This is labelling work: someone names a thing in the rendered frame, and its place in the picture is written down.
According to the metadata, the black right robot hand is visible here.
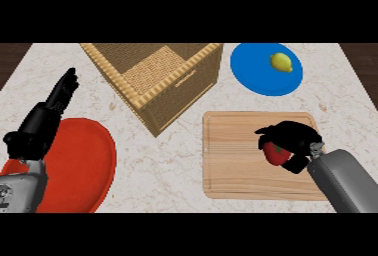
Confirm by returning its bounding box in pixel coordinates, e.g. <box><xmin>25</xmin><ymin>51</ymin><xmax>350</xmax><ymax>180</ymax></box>
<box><xmin>254</xmin><ymin>120</ymin><xmax>325</xmax><ymax>175</ymax></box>

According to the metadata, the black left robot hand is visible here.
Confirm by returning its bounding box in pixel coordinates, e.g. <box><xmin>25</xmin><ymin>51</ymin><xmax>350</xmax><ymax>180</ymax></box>
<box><xmin>1</xmin><ymin>67</ymin><xmax>81</xmax><ymax>162</ymax></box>

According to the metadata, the wooden cutting board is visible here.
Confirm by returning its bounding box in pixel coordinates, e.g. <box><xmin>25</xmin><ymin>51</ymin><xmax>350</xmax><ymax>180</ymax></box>
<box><xmin>201</xmin><ymin>110</ymin><xmax>330</xmax><ymax>202</ymax></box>

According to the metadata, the wicker basket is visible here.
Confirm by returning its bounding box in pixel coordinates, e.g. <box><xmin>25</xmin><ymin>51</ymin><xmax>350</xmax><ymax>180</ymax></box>
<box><xmin>78</xmin><ymin>43</ymin><xmax>224</xmax><ymax>138</ymax></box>

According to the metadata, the red plate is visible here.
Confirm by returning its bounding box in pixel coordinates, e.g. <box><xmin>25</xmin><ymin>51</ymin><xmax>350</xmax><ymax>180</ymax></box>
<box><xmin>0</xmin><ymin>117</ymin><xmax>118</xmax><ymax>214</ymax></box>

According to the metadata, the blue plate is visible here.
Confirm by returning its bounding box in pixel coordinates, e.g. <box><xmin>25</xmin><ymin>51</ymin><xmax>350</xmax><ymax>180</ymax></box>
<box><xmin>229</xmin><ymin>43</ymin><xmax>304</xmax><ymax>97</ymax></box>

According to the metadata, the yellow lemon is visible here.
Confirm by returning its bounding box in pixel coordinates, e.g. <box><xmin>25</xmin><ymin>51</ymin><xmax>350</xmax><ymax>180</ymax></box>
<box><xmin>268</xmin><ymin>52</ymin><xmax>294</xmax><ymax>74</ymax></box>

